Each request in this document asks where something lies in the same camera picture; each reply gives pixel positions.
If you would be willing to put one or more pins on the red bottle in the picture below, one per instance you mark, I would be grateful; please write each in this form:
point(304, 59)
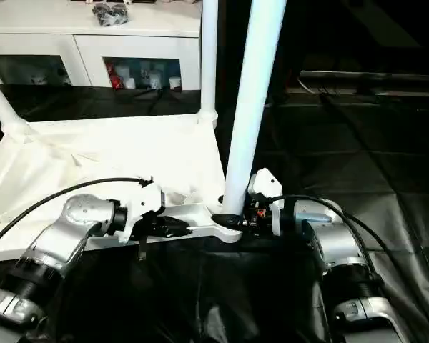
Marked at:
point(114, 76)

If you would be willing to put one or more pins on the black mat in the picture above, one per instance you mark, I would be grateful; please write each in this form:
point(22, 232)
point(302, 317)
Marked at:
point(343, 160)

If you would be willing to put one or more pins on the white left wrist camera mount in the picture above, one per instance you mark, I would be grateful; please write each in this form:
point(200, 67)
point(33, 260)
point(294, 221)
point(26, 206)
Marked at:
point(144, 205)

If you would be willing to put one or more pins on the white plastic table top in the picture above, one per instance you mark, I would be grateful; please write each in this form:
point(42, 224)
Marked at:
point(93, 153)

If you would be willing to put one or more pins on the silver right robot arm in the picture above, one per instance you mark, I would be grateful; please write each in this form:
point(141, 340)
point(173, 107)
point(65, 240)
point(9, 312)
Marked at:
point(336, 243)

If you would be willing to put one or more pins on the black bar with red light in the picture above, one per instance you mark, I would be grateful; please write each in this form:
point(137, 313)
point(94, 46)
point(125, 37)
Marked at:
point(379, 78)

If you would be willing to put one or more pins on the dark object on cabinet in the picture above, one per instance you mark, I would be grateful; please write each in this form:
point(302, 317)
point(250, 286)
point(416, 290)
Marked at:
point(111, 15)

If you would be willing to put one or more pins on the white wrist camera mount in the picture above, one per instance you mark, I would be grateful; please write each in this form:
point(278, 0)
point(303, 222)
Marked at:
point(144, 205)
point(268, 184)

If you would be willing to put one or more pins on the small white cup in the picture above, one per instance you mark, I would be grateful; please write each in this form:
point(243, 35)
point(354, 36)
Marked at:
point(174, 83)
point(129, 83)

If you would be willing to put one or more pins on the white cabinet with glass doors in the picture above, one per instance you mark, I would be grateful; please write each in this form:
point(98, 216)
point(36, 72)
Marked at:
point(75, 43)

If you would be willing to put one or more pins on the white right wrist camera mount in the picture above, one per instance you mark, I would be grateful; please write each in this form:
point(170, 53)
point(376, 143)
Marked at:
point(268, 184)

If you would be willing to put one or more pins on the white patterned jar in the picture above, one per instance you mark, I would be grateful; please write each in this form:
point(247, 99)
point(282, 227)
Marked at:
point(153, 80)

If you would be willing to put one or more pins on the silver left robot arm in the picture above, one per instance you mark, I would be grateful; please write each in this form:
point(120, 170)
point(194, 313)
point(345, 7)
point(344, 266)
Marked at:
point(64, 228)

